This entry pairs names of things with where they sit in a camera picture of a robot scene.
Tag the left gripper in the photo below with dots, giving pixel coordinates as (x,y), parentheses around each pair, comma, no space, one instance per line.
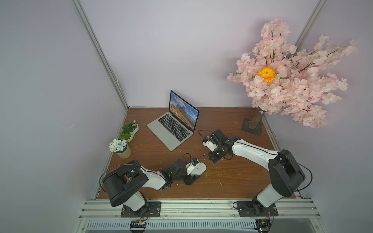
(190,177)

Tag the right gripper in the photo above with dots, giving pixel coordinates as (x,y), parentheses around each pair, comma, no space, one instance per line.
(214,154)

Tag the white wireless mouse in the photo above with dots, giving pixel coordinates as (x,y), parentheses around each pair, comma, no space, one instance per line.
(199,169)

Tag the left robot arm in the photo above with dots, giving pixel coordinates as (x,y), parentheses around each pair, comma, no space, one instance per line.
(123,185)

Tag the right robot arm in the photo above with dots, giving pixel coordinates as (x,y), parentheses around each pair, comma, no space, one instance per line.
(285,172)

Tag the silver open laptop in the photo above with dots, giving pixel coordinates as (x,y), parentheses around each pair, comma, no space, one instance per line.
(178,124)

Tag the dark square tree base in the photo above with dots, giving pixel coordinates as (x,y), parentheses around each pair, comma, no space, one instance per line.
(257,131)

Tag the white flowers beige pot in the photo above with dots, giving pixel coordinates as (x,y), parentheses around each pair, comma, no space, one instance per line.
(120,147)

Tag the green plant white pot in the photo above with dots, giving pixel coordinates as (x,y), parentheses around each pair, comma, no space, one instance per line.
(128,131)

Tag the left controller board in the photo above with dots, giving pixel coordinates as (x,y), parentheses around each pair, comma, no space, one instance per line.
(138,226)

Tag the controller board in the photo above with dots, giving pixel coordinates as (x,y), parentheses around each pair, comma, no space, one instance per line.
(138,226)
(263,225)

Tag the orange artificial flower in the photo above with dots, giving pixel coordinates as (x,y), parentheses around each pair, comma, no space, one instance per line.
(268,74)

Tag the pink blossom artificial tree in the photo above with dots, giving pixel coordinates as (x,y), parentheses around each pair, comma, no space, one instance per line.
(301,86)

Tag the right controller board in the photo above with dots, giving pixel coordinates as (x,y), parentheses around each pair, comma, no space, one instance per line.
(263,225)

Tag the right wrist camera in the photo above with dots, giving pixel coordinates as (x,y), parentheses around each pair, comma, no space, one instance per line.
(209,143)

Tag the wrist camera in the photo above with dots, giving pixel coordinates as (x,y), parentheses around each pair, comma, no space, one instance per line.
(209,143)
(191,165)

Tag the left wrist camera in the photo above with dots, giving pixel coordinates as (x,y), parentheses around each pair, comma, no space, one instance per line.
(191,165)

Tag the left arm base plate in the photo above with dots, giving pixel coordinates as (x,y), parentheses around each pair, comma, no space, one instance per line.
(150,209)

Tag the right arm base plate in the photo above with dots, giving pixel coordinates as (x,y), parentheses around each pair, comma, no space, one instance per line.
(255,209)

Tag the aluminium rail frame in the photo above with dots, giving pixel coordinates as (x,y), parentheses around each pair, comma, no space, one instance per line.
(201,215)

